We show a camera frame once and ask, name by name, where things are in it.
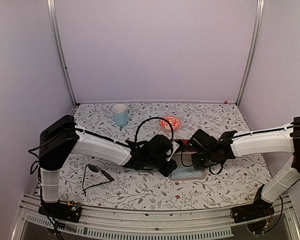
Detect pink translucent plastic cup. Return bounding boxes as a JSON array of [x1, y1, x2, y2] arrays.
[[168, 165, 207, 181]]

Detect blue cleaning cloth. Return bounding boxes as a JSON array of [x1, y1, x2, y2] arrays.
[[170, 166, 194, 179]]

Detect brown striped glasses case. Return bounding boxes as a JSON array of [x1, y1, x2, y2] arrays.
[[181, 140, 195, 152]]

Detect black sunglasses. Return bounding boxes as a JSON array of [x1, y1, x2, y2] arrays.
[[81, 164, 114, 196]]

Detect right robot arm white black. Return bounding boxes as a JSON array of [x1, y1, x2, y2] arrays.
[[187, 116, 300, 218]]

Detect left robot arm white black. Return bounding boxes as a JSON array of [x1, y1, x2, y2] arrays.
[[28, 115, 180, 217]]

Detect floral patterned table mat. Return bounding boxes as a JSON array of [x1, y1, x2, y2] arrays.
[[59, 103, 271, 211]]

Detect red patterned small bowl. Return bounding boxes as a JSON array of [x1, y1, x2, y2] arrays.
[[159, 115, 182, 132]]

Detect light blue paper cup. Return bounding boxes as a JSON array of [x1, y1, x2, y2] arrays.
[[111, 103, 129, 127]]

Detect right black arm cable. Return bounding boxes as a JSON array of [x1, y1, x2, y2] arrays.
[[180, 144, 225, 176]]

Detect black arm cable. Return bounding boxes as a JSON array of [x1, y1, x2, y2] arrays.
[[180, 144, 225, 176], [134, 116, 175, 145]]

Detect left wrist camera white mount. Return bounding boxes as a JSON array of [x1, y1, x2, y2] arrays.
[[165, 139, 184, 161]]

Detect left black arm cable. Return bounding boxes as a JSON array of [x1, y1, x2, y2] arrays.
[[134, 116, 175, 145]]

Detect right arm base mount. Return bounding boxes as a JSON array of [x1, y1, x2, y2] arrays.
[[230, 184, 275, 235]]

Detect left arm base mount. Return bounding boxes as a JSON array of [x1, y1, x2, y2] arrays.
[[38, 198, 82, 223]]

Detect right aluminium frame post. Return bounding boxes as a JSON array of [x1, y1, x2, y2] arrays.
[[235, 0, 265, 108]]

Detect aluminium frame post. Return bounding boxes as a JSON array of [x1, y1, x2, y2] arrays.
[[46, 0, 78, 108], [235, 0, 265, 108]]

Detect left aluminium frame post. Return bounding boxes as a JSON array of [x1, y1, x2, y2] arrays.
[[46, 0, 78, 108]]

